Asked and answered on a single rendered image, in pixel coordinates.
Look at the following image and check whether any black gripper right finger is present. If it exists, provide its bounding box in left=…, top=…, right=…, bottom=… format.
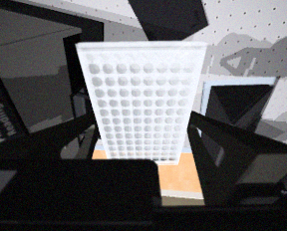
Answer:
left=186, top=111, right=287, bottom=205

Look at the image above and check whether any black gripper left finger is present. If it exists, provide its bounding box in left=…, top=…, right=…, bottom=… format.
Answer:
left=0, top=111, right=99, bottom=158

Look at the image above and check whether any white multi-well plate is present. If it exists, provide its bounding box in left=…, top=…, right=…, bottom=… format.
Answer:
left=75, top=41, right=208, bottom=165

